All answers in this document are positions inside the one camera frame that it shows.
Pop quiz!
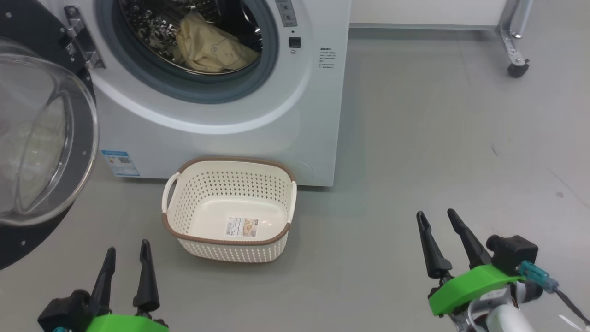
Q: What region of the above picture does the grey instruction label on washer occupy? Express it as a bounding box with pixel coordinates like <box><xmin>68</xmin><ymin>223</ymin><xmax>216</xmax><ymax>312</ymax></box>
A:
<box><xmin>275</xmin><ymin>0</ymin><xmax>298</xmax><ymax>27</ymax></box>

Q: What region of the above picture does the round black glass washer door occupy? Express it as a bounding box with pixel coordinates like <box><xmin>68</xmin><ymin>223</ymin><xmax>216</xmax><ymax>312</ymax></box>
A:
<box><xmin>0</xmin><ymin>0</ymin><xmax>100</xmax><ymax>270</ymax></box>

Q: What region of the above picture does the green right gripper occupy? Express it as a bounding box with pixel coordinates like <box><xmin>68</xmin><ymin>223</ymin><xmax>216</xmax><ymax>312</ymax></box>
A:
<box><xmin>416</xmin><ymin>208</ymin><xmax>526</xmax><ymax>317</ymax></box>

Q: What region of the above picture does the cream garment with blue print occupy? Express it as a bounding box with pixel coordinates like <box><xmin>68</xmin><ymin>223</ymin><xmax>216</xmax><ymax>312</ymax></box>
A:
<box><xmin>175</xmin><ymin>12</ymin><xmax>260</xmax><ymax>73</ymax></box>

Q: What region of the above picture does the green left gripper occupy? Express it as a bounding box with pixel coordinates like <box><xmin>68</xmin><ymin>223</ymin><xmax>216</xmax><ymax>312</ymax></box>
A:
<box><xmin>85</xmin><ymin>239</ymin><xmax>170</xmax><ymax>332</ymax></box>

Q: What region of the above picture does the cream perforated basket brown rim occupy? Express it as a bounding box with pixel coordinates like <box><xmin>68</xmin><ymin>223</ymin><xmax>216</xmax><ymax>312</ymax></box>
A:
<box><xmin>161</xmin><ymin>156</ymin><xmax>298</xmax><ymax>263</ymax></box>

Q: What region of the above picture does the metal frame leg with caster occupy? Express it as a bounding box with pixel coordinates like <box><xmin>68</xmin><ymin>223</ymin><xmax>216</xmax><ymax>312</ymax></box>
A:
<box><xmin>496</xmin><ymin>0</ymin><xmax>531</xmax><ymax>78</ymax></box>

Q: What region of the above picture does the white front-load washing machine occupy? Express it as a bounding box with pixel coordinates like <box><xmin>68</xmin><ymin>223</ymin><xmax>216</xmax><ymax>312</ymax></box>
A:
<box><xmin>37</xmin><ymin>0</ymin><xmax>352</xmax><ymax>187</ymax></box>

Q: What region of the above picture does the metal washer door hinge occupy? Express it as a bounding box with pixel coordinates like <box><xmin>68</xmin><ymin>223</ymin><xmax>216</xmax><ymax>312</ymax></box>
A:
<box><xmin>64</xmin><ymin>6</ymin><xmax>106</xmax><ymax>70</ymax></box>

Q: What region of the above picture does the steel washer drum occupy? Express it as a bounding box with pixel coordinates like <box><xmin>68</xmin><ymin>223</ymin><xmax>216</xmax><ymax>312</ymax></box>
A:
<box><xmin>119</xmin><ymin>0</ymin><xmax>263</xmax><ymax>76</ymax></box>

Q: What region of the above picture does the grey rubber door gasket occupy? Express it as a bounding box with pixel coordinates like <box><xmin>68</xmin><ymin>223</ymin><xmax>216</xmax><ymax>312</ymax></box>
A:
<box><xmin>94</xmin><ymin>0</ymin><xmax>279</xmax><ymax>104</ymax></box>

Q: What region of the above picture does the right camera cable teal plug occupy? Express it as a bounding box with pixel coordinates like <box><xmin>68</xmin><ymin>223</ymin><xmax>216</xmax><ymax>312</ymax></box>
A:
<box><xmin>519</xmin><ymin>261</ymin><xmax>590</xmax><ymax>329</ymax></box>

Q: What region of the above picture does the small text sticker on washer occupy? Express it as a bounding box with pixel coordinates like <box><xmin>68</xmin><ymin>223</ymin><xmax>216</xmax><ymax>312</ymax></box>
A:
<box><xmin>319</xmin><ymin>46</ymin><xmax>337</xmax><ymax>70</ymax></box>

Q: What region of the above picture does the printed product label sticker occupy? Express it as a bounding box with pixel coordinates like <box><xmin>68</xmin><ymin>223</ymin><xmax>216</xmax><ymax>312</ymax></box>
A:
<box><xmin>225</xmin><ymin>217</ymin><xmax>259</xmax><ymax>239</ymax></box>

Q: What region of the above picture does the blue energy label sticker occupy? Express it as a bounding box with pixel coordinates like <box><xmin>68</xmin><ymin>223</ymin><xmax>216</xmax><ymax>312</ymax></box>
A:
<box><xmin>101</xmin><ymin>150</ymin><xmax>140</xmax><ymax>178</ymax></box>

